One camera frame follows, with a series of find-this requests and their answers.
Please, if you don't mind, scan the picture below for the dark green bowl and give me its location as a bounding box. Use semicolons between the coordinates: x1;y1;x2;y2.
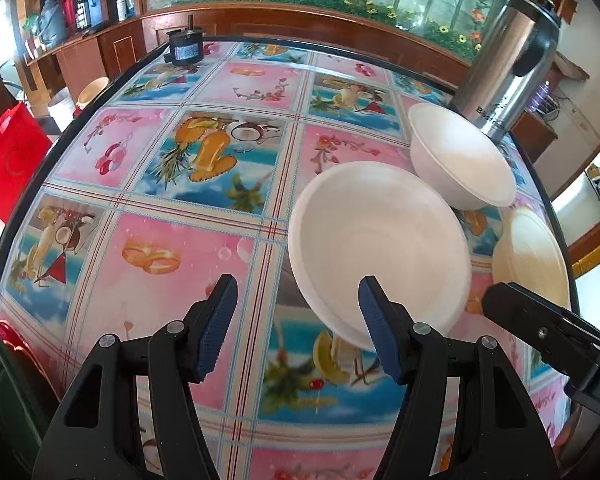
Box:
0;322;61;480

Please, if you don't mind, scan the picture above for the red scalloped plate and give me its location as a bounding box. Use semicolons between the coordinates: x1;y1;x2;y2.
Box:
0;317;31;356

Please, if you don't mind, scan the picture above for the black electric motor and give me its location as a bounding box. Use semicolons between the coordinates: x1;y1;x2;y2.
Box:
166;14;204;67

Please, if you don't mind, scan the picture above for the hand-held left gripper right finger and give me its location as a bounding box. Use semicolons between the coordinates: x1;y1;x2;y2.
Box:
357;276;561;480

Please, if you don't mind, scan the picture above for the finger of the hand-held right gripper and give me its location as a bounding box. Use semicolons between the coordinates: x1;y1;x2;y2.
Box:
481;281;600;378

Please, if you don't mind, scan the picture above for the red shopping bag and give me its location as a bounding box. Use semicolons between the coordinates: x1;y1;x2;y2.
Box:
0;101;53;224

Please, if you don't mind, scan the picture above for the grey water jug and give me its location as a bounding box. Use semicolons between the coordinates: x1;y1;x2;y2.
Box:
36;0;67;43

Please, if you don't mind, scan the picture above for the stainless steel thermos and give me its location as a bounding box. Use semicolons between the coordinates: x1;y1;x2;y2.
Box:
450;0;561;141

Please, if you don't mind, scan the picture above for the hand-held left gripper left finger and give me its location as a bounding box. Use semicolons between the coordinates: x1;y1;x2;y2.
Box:
32;273;239;480

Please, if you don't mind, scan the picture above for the purple bottle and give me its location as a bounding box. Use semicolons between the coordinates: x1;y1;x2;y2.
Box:
532;80;553;111

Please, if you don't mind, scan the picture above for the low wooden cabinet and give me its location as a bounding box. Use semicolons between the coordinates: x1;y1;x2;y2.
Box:
510;110;561;163

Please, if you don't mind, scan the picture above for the white bowl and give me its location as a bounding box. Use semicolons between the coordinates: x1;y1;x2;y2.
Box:
408;103;517;210
287;161;473;353

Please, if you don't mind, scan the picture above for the wooden sideboard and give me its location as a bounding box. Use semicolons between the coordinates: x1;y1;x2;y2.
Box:
25;7;151;91

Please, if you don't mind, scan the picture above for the cream patterned plastic bowl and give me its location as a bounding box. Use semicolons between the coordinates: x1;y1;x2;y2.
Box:
491;207;572;311

